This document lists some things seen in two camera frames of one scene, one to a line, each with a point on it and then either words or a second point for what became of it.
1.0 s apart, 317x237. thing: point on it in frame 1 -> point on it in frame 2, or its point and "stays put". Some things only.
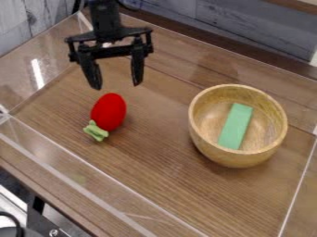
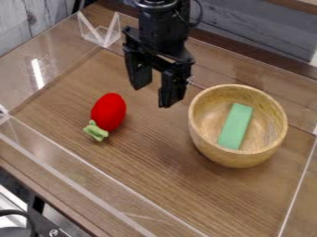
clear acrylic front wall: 58,195 stays put
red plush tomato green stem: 108,114 stays put
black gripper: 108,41 -> 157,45
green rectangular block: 236,126 stays put
